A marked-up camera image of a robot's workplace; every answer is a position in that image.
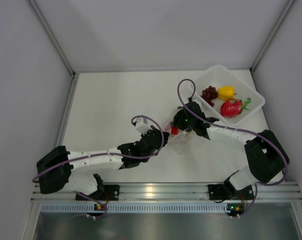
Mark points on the aluminium mounting rail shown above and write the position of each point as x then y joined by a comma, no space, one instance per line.
198,191

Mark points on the white slotted cable duct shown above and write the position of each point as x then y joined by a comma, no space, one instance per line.
117,207

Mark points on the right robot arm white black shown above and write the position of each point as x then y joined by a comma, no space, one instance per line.
264,154

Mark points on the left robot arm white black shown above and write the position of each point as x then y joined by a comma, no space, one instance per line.
63,170

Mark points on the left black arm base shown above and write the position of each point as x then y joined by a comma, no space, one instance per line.
106,193

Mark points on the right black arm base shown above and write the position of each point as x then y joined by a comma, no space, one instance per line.
218,192

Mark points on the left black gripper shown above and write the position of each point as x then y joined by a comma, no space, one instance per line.
155,130

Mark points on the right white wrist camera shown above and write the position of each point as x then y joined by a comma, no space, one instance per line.
192,99

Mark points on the yellow fake bell pepper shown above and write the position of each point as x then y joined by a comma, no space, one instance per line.
226,93

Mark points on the red fake strawberry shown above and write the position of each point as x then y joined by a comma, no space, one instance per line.
234,107

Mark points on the clear zip top bag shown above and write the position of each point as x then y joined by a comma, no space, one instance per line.
181,142

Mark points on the white plastic basket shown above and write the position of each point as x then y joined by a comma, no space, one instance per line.
219,76

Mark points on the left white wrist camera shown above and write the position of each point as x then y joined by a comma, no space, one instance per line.
142,125

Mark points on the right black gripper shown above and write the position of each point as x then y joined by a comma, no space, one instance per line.
180,114

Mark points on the purple fake grapes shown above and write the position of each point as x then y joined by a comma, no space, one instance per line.
209,94

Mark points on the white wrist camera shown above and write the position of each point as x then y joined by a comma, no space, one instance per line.
142,125
192,99

